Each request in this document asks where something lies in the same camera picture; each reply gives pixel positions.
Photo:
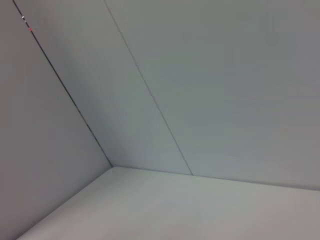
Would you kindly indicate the small red white background object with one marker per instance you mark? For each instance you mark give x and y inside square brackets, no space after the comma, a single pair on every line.
[30,29]

